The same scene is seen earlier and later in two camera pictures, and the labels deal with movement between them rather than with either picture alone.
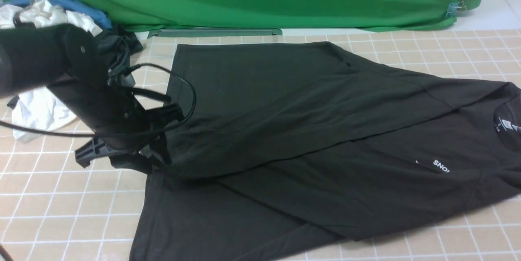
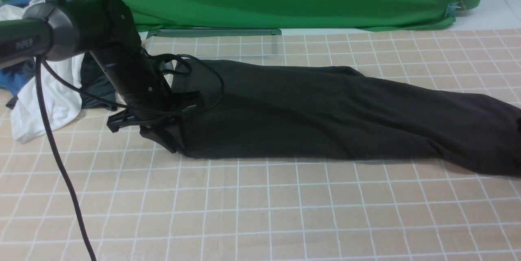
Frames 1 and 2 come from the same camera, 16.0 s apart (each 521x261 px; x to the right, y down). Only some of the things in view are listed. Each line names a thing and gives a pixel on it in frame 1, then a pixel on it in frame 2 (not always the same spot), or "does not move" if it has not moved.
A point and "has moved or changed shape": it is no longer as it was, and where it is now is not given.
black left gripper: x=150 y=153 -> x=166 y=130
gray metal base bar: x=181 y=33 does not move
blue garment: x=67 y=4 -> x=15 y=78
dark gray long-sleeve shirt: x=297 y=151 has moved or changed shape
